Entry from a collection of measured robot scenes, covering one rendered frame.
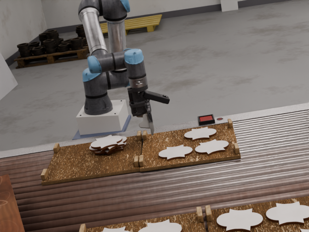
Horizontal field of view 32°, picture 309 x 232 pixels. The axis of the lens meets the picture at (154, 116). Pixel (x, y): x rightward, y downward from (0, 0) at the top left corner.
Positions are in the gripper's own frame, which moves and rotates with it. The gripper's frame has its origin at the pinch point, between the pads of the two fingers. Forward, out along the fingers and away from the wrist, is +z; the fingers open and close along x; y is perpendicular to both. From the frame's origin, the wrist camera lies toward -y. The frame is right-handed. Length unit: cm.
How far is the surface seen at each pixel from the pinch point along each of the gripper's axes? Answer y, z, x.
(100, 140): 23.3, 3.9, -8.3
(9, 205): 55, -2, 47
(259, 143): -42.6, 10.4, 13.8
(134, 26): -42, 93, -707
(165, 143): -4.8, 8.6, -1.6
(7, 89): 152, 100, -483
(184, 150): -10.9, 7.6, 12.0
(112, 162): 19.2, 8.6, 6.7
